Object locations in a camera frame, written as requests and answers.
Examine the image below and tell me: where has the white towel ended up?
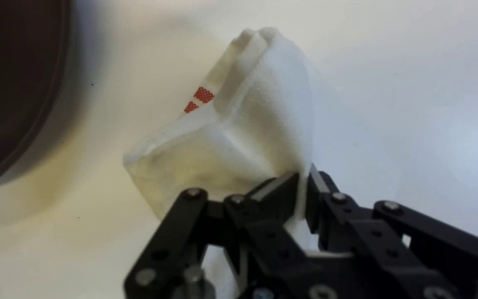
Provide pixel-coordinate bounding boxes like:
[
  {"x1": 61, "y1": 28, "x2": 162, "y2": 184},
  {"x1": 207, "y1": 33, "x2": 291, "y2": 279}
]
[{"x1": 121, "y1": 25, "x2": 335, "y2": 259}]

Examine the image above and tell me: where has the dark nonstick frying pan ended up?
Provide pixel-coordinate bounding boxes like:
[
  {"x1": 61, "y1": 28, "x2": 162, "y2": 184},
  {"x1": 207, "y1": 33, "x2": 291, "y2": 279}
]
[{"x1": 0, "y1": 0, "x2": 72, "y2": 196}]

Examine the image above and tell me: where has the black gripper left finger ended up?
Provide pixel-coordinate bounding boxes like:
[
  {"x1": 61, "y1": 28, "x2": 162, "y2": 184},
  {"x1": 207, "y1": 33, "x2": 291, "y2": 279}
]
[{"x1": 121, "y1": 171, "x2": 308, "y2": 299}]

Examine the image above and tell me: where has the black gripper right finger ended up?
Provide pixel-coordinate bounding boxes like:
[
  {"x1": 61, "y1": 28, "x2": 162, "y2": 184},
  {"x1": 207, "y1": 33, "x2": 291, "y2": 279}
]
[{"x1": 303, "y1": 162, "x2": 478, "y2": 299}]

